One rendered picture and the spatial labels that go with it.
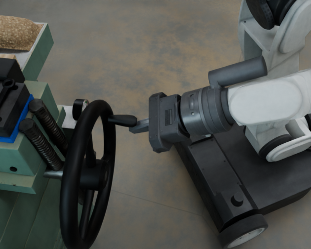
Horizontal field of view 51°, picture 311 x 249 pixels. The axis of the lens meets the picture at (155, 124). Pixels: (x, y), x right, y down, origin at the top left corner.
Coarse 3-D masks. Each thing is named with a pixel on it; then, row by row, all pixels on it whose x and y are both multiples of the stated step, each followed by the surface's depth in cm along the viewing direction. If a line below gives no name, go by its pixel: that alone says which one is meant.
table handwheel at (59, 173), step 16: (96, 112) 56; (112, 112) 67; (80, 128) 52; (112, 128) 71; (80, 144) 50; (112, 144) 74; (80, 160) 50; (96, 160) 62; (112, 160) 75; (48, 176) 62; (64, 176) 49; (80, 176) 50; (96, 176) 60; (112, 176) 75; (64, 192) 49; (64, 208) 49; (96, 208) 71; (64, 224) 50; (80, 224) 60; (96, 224) 68; (64, 240) 52; (80, 240) 54
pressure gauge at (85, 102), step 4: (76, 100) 89; (80, 100) 90; (84, 100) 89; (76, 104) 89; (80, 104) 88; (84, 104) 90; (76, 108) 88; (80, 108) 88; (84, 108) 90; (72, 112) 89; (76, 112) 88; (80, 112) 88; (76, 116) 89; (76, 120) 91
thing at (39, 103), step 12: (36, 108) 52; (24, 120) 51; (48, 120) 55; (24, 132) 50; (36, 132) 51; (48, 132) 58; (60, 132) 60; (36, 144) 53; (48, 144) 56; (60, 144) 62; (48, 156) 57; (60, 168) 62; (84, 192) 81
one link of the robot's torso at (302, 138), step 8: (296, 120) 128; (304, 120) 129; (288, 128) 134; (296, 128) 129; (304, 128) 127; (296, 136) 131; (304, 136) 125; (288, 144) 123; (296, 144) 125; (304, 144) 126; (272, 152) 123; (280, 152) 123; (288, 152) 126; (296, 152) 130; (272, 160) 127
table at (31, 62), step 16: (48, 32) 77; (0, 48) 70; (32, 48) 70; (48, 48) 78; (32, 64) 70; (32, 80) 71; (64, 112) 66; (0, 176) 56; (16, 176) 56; (32, 176) 56; (32, 192) 57
